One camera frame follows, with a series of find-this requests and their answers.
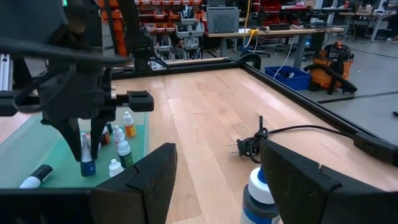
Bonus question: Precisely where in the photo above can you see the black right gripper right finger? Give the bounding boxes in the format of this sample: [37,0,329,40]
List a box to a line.
[261,139,398,224]

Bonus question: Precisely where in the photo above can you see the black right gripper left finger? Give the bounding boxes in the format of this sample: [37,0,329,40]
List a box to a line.
[90,142,178,224]

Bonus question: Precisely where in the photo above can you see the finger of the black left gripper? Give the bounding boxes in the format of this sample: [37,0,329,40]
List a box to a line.
[42,118,82,162]
[90,119,116,152]

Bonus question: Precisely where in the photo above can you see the pale food coloring bottle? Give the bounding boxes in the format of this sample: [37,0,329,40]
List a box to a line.
[112,125,125,144]

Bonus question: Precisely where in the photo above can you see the orange food coloring bottle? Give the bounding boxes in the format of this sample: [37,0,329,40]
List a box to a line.
[123,111,137,138]

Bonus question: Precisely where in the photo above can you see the blue label food coloring bottle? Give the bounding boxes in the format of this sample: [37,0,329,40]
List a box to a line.
[80,132,96,177]

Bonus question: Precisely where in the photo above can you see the green food coloring bottle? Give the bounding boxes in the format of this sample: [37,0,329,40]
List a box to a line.
[117,139,134,169]

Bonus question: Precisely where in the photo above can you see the dark food coloring bottle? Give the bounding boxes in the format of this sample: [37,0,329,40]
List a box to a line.
[19,164,54,190]

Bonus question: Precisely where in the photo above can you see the large bottle with blue tip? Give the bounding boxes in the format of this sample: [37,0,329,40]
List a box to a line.
[239,166,282,224]

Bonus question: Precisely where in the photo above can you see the teal translucent plastic bin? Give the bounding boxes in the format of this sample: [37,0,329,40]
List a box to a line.
[0,110,150,190]

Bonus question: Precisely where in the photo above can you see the silver aluminium extrusion bar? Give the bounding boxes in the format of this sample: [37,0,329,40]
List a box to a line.
[0,53,15,91]

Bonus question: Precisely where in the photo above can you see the orange and grey parts rack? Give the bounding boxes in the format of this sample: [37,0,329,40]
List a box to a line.
[96,0,206,60]

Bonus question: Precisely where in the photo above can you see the blue plastic floor bin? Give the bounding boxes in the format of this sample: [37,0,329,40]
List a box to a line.
[264,65,312,91]

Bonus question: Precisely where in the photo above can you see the orange shop vacuum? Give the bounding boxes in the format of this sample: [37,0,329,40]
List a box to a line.
[303,41,358,96]

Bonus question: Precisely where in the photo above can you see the black arched clamp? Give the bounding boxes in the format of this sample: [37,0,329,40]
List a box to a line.
[239,53,262,71]

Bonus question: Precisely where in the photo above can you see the black office chair base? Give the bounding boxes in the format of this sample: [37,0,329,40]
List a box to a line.
[241,43,271,58]

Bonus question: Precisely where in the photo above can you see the wooden top workbench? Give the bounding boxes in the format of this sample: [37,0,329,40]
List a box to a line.
[203,26,345,70]

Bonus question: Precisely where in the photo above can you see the white work table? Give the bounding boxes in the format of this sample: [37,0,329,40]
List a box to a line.
[338,8,398,43]

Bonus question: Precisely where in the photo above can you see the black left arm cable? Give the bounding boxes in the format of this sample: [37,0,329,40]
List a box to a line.
[0,36,133,68]

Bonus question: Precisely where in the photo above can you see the black cable switch box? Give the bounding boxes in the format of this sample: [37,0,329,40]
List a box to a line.
[353,131,398,167]

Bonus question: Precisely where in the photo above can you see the black power cable with plug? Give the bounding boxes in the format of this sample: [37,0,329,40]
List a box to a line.
[227,114,358,165]

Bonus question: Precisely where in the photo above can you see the black aluminium table frame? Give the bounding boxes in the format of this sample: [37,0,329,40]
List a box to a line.
[110,57,398,164]

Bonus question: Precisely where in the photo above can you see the white hanging cable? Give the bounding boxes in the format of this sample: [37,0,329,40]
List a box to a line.
[272,36,296,79]

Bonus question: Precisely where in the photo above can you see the yellow hanging cable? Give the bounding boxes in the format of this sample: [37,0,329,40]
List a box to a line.
[243,0,261,49]

